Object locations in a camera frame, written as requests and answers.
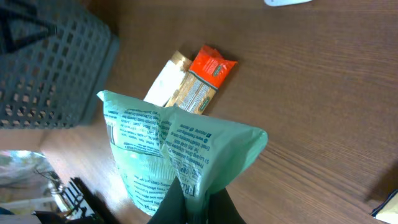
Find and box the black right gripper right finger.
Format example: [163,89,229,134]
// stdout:
[208,189,246,224]

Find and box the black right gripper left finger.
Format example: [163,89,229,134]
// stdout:
[147,177,187,224]

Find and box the teal wipes packet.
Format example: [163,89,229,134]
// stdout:
[98,90,268,223]

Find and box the white tube with beige cap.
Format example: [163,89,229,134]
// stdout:
[144,51,192,106]

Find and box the orange spaghetti package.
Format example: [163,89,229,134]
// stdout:
[166,45,237,114]

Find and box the cream snack bag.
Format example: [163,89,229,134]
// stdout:
[371,190,398,224]

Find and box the white barcode scanner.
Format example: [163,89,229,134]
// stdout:
[264,0,312,7]

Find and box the dark grey mesh basket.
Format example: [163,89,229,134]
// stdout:
[1,0,119,129]

